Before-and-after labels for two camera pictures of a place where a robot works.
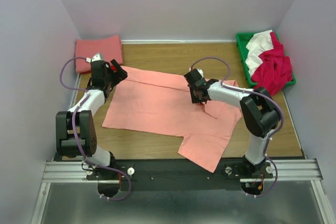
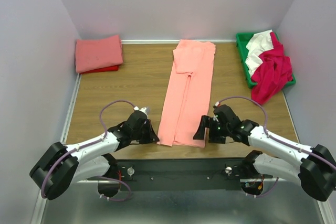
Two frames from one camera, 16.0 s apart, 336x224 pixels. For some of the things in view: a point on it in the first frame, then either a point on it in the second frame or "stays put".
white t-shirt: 259,43 stays put
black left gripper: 119,75 -> 151,136
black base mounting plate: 173,175 stays put
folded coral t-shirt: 110,49 stays put
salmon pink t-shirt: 160,103 -> 188,96
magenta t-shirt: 275,69 stays put
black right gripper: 194,99 -> 205,122
